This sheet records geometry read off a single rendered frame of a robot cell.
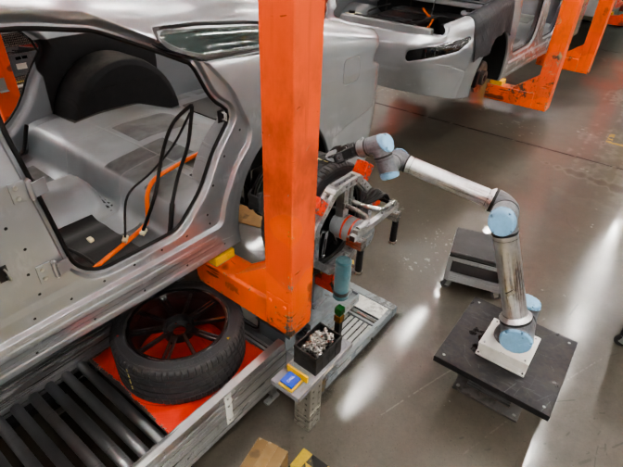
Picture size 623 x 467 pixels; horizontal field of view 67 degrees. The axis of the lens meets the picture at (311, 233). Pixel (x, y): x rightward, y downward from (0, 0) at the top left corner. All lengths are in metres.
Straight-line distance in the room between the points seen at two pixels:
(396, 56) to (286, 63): 3.20
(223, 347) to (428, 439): 1.17
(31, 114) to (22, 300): 1.92
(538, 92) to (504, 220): 3.66
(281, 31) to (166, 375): 1.53
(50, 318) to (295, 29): 1.40
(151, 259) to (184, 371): 0.53
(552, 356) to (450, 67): 2.86
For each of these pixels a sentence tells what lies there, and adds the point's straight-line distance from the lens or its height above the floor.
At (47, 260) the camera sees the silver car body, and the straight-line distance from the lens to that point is 1.97.
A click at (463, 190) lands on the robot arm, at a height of 1.18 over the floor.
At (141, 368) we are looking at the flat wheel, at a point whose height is 0.50.
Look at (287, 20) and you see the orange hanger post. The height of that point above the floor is 1.95.
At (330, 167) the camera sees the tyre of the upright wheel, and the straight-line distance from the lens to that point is 2.40.
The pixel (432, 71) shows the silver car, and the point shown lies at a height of 1.02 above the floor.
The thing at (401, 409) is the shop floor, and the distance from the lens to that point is 2.81.
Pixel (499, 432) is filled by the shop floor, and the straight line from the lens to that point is 2.89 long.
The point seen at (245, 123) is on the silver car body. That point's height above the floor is 1.38.
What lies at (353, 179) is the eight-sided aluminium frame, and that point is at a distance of 2.42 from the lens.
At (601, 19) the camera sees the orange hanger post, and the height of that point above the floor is 1.19.
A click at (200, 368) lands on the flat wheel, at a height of 0.49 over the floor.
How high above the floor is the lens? 2.26
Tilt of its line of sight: 35 degrees down
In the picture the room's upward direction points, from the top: 2 degrees clockwise
